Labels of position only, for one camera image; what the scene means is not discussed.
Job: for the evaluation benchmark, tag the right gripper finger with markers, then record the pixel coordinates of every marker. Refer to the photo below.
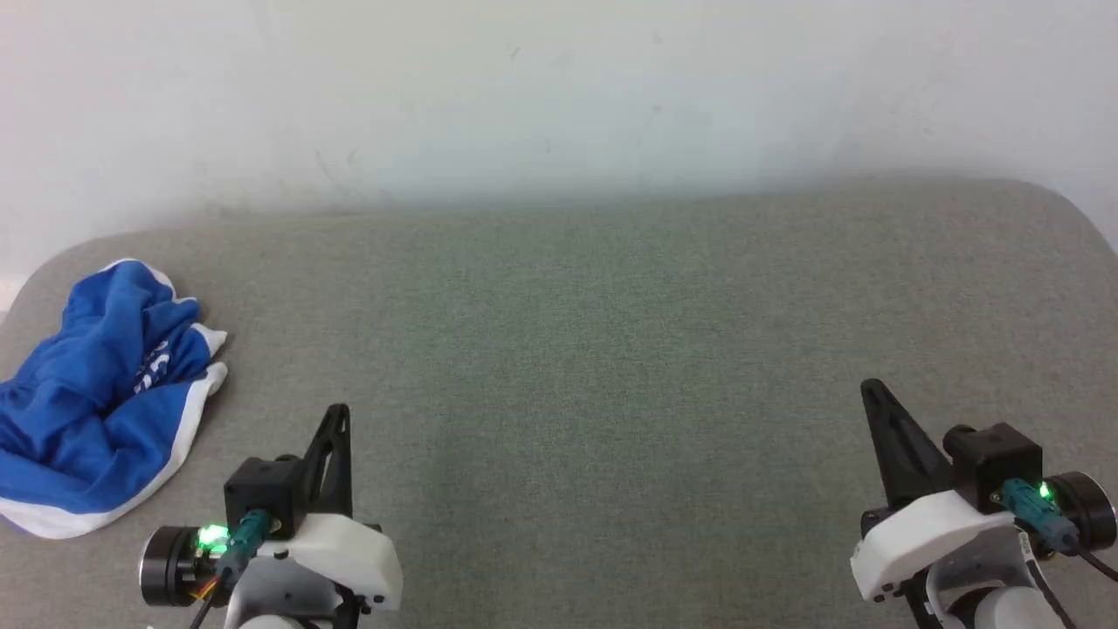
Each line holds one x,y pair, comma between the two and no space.
904,454

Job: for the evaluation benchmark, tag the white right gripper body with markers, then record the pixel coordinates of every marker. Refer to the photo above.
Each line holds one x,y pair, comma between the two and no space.
917,542

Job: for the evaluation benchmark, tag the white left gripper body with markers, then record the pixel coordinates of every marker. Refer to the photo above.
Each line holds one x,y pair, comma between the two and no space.
349,550

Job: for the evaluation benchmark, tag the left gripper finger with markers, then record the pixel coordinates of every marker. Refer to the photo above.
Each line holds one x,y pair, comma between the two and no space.
336,472

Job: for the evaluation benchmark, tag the blue shorts with white stripe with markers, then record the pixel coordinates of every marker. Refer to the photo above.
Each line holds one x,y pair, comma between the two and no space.
87,393

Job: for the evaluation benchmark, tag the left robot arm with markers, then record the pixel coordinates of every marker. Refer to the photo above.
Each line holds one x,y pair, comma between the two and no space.
170,568

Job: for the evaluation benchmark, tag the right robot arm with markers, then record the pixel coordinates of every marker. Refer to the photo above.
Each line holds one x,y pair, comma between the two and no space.
1004,611

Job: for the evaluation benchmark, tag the grey fabric sofa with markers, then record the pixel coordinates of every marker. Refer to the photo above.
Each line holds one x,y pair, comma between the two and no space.
576,349

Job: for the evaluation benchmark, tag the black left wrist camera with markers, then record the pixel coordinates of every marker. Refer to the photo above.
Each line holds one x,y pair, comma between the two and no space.
262,489

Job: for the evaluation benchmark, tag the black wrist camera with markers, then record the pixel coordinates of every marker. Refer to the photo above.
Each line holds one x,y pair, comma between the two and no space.
991,463
262,489

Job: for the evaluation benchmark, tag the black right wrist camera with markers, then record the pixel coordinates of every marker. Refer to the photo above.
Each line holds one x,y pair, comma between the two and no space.
991,463

